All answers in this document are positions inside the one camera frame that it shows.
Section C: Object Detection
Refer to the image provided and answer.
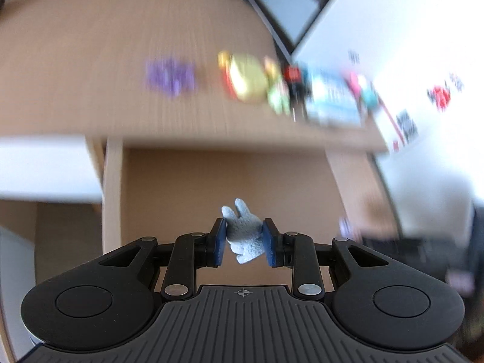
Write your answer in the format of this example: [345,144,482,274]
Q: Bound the white wooden drawer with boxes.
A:
[103,139,398,252]

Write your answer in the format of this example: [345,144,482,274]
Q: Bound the blue wet wipes pack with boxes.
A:
[304,68,363,128]

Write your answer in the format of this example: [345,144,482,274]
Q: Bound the white adjacent drawer front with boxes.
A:
[1,135,104,204]

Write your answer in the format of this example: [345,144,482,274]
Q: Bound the black red toy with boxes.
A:
[283,65,306,100]

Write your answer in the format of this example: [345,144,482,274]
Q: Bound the small yellow green figure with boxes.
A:
[263,57,291,116]

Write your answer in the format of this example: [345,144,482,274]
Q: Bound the pink teal plush toy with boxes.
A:
[346,71,379,111]

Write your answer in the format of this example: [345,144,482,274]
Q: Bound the yellow toy block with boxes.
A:
[217,51,268,103]

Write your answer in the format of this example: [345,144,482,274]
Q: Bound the white aigo box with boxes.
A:
[292,0,483,152]

